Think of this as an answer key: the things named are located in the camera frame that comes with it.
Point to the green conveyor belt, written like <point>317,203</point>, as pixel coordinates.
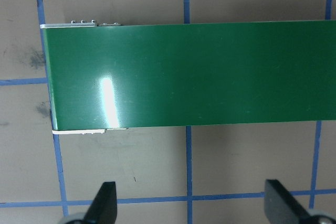
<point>115,77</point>

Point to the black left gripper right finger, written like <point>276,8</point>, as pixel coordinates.
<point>280,206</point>

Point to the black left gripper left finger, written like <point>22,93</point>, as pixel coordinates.
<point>104,206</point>

